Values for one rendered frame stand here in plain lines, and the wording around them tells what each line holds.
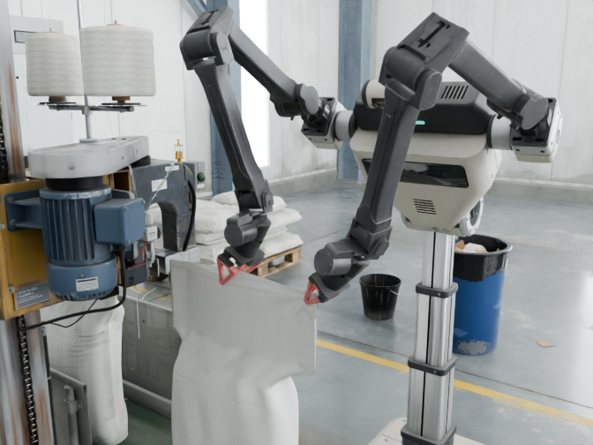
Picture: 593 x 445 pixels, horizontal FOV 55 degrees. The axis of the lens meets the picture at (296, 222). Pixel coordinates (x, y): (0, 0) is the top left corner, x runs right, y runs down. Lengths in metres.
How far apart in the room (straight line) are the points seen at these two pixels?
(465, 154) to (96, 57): 0.90
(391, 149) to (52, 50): 0.91
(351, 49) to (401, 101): 9.20
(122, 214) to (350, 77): 9.07
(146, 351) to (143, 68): 1.34
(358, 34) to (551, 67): 3.11
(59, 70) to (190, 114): 5.83
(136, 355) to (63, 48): 1.33
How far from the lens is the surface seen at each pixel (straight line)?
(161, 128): 7.06
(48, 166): 1.29
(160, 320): 2.29
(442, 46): 1.01
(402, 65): 1.01
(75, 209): 1.30
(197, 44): 1.30
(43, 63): 1.60
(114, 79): 1.37
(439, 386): 1.93
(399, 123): 1.04
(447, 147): 1.52
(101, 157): 1.29
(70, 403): 1.82
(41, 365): 1.65
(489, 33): 9.55
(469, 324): 3.59
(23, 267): 1.48
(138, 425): 2.24
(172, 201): 1.72
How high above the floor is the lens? 1.54
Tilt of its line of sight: 13 degrees down
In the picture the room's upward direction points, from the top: straight up
